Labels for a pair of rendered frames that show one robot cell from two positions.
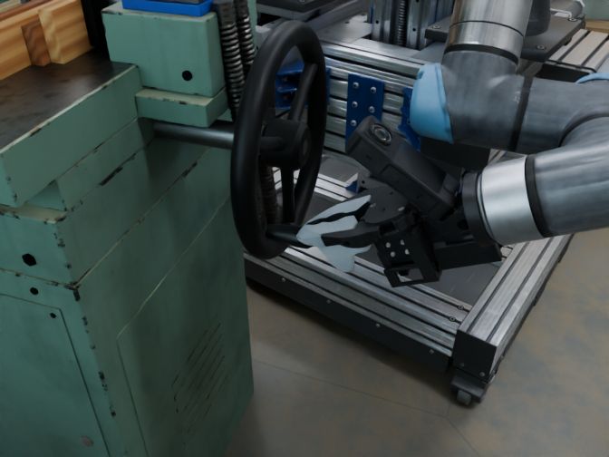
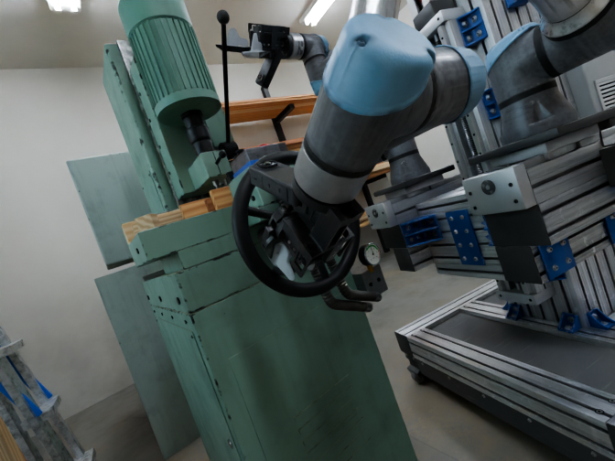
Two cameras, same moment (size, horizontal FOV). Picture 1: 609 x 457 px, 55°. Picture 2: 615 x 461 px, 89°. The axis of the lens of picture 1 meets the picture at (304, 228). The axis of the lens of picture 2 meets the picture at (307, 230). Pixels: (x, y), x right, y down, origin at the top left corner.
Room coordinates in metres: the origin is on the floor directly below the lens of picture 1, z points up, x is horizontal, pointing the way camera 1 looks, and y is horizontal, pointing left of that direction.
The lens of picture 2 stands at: (0.15, -0.35, 0.82)
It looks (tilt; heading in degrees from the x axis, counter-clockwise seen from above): 2 degrees down; 37
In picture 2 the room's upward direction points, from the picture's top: 20 degrees counter-clockwise
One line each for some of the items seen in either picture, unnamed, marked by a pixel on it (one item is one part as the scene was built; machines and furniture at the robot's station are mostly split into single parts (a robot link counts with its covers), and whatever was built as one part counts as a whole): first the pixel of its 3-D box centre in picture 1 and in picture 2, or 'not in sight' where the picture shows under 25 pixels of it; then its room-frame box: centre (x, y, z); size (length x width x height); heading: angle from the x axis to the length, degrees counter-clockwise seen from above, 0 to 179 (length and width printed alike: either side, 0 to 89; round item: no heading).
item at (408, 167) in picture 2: not in sight; (406, 166); (1.39, 0.03, 0.87); 0.15 x 0.15 x 0.10
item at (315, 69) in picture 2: not in sight; (324, 74); (1.12, 0.10, 1.24); 0.11 x 0.08 x 0.11; 100
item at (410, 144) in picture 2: not in sight; (394, 139); (1.39, 0.03, 0.98); 0.13 x 0.12 x 0.14; 100
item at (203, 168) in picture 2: not in sight; (210, 173); (0.76, 0.36, 1.03); 0.14 x 0.07 x 0.09; 72
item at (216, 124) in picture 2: not in sight; (214, 130); (0.96, 0.50, 1.22); 0.09 x 0.08 x 0.15; 72
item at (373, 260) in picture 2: not in sight; (369, 257); (0.93, 0.06, 0.65); 0.06 x 0.04 x 0.08; 162
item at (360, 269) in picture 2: not in sight; (361, 282); (0.96, 0.13, 0.58); 0.12 x 0.08 x 0.08; 72
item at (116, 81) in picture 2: not in sight; (173, 161); (0.84, 0.62, 1.16); 0.22 x 0.22 x 0.72; 72
